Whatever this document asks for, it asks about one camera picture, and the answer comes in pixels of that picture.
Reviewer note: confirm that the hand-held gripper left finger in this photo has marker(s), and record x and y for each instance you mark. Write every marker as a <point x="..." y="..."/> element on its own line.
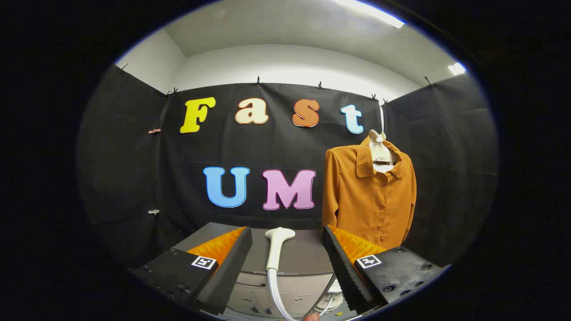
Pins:
<point x="232" y="263"/>

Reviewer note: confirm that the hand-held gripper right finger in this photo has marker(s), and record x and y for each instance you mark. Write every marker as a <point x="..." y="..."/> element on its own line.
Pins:
<point x="343" y="267"/>

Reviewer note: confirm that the white garment steamer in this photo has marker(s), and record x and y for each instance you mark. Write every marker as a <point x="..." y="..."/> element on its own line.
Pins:
<point x="275" y="249"/>

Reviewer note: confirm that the orange button-up shirt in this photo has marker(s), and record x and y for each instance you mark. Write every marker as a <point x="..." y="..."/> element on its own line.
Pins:
<point x="357" y="200"/>

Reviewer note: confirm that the white clothes hanger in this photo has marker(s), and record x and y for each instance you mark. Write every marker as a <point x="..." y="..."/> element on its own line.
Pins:
<point x="380" y="154"/>

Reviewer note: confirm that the grey drawer cabinet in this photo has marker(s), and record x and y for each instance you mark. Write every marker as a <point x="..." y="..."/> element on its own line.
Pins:
<point x="294" y="256"/>

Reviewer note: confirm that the black backdrop cloth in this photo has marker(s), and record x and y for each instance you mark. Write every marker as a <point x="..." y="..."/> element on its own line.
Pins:
<point x="267" y="147"/>

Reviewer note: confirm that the row of black clips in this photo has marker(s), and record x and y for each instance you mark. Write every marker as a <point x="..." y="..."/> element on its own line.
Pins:
<point x="258" y="81"/>

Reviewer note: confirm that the small ceiling light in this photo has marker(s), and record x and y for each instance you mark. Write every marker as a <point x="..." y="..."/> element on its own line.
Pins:
<point x="457" y="68"/>

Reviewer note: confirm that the long ceiling light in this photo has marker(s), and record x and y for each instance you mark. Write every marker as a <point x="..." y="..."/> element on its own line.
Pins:
<point x="372" y="12"/>

